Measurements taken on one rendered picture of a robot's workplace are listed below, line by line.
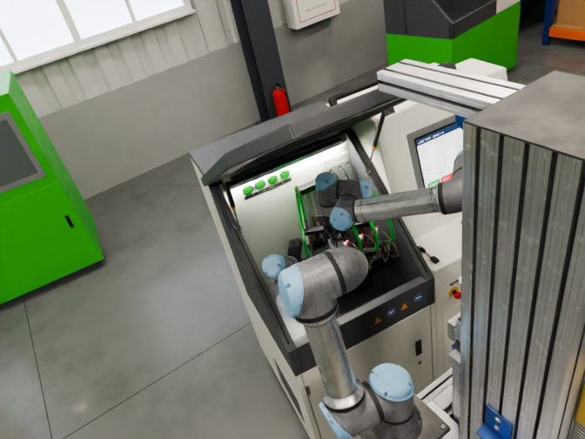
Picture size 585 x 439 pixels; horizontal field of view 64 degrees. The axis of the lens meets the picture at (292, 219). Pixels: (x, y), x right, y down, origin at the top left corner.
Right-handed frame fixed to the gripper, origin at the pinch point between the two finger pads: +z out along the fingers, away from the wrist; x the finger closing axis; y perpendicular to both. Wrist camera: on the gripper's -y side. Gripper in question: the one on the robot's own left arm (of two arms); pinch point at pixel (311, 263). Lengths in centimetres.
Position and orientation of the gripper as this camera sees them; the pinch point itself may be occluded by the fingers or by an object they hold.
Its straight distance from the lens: 185.9
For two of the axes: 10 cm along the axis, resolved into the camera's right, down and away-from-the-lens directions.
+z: 4.2, 1.3, 9.0
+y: 1.5, 9.7, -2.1
